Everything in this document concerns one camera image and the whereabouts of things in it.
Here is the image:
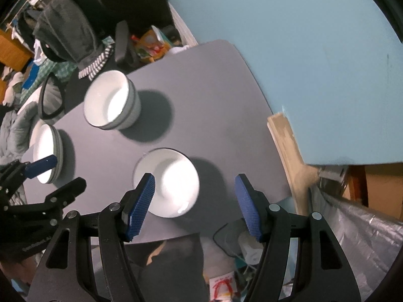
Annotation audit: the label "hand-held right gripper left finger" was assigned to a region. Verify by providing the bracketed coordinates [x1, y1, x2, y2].
[27, 172, 156, 302]

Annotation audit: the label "dark grey striped-cuff garment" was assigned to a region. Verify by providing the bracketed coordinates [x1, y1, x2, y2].
[34, 0, 114, 81]

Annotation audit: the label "black office chair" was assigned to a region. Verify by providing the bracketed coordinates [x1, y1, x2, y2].
[17, 0, 139, 123]

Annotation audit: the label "person's dark trousers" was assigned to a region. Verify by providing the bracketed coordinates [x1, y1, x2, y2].
[121, 232, 210, 302]

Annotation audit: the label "orange wooden cabinet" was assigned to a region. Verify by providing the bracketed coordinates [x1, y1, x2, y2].
[0, 30, 33, 73]

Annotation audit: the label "green checked cloth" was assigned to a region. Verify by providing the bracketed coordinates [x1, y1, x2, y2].
[20, 36, 115, 104]

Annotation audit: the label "grey quilted duvet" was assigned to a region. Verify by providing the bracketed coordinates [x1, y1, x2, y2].
[0, 101, 41, 164]

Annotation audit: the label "white bowl with grey outside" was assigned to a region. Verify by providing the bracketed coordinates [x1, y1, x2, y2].
[83, 70, 137, 130]
[132, 148, 201, 219]
[101, 83, 142, 131]

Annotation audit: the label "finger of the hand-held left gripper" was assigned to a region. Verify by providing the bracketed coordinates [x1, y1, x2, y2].
[0, 155, 59, 202]
[6, 177, 87, 224]

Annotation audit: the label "brown cardboard box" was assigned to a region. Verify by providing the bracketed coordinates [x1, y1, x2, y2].
[346, 164, 403, 217]

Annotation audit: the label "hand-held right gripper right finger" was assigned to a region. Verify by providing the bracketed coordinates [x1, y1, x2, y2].
[234, 174, 362, 302]

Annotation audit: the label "light wooden board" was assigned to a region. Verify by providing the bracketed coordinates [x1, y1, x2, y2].
[267, 111, 322, 224]

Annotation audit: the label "black cable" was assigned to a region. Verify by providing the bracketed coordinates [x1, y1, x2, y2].
[213, 223, 252, 257]

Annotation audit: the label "silver plastic sheet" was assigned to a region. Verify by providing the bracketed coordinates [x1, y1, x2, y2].
[310, 185, 403, 302]

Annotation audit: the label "colourful snack package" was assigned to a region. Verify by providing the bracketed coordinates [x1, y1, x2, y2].
[135, 25, 183, 63]

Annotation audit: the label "white power adapter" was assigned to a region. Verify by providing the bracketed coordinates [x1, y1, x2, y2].
[238, 231, 268, 265]

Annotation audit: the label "white plate with grey rim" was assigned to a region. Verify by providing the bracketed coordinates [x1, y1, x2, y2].
[47, 127, 65, 183]
[32, 124, 60, 184]

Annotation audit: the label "red printed paper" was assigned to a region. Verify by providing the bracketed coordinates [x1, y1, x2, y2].
[208, 272, 240, 302]

